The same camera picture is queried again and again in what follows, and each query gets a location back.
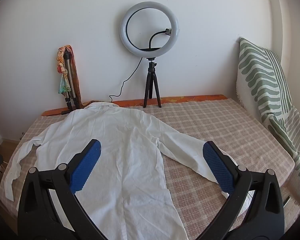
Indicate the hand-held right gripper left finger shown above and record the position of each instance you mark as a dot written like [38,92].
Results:
[86,166]

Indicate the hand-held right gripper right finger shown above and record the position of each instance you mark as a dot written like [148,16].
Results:
[218,167]

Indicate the white long-sleeved shirt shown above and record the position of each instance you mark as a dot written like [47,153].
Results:
[130,155]

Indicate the beige checked blanket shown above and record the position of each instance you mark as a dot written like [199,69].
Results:
[215,120]

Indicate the folded grey tripod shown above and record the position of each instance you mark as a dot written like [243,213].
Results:
[70,72]

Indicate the green striped white pillow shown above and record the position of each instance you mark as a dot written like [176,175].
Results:
[262,80]

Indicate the folded tripod with colourful scarf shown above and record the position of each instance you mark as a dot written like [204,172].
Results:
[61,67]

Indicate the small black tripod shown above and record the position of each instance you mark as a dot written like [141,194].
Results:
[152,85]

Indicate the black gooseneck phone holder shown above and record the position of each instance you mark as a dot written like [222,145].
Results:
[153,36]

